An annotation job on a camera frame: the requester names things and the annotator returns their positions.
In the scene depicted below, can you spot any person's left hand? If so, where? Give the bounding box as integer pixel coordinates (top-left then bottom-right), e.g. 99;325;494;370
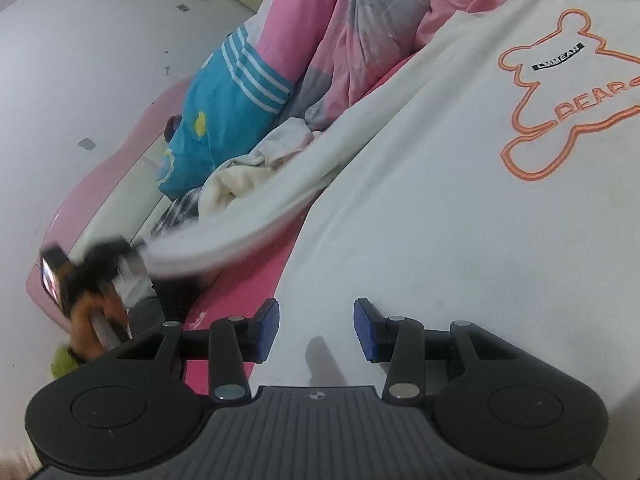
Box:
67;292;131;361

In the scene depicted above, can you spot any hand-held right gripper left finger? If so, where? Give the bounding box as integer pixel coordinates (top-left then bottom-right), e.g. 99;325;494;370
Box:
117;298;280;403

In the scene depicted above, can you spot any grey cloth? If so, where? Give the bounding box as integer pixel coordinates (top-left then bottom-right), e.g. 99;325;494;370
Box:
127;295;168;341

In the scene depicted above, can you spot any dark checked cloth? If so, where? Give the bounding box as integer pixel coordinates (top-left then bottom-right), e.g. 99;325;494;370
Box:
150;187;206;236

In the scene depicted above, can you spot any white sweatshirt with bear print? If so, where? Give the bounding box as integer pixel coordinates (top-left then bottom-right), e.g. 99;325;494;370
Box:
145;0;640;480

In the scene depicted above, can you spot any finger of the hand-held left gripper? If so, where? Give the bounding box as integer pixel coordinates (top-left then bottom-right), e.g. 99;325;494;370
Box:
100;239;149;263

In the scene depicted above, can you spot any pink grey quilt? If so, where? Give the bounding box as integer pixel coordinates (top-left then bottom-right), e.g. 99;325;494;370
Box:
255;0;531;131

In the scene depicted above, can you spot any cream fleece cloth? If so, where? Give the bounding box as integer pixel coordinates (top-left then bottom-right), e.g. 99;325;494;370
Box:
200;160;291;221

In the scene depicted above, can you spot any blue striped garment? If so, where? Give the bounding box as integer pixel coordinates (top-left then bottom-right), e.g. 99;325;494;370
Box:
157;25;293;198

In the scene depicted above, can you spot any white crumpled cloth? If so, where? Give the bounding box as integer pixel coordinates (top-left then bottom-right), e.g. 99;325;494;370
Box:
250;117;326;166

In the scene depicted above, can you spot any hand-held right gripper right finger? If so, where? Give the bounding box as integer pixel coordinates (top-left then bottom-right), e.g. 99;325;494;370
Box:
353;298;521;405

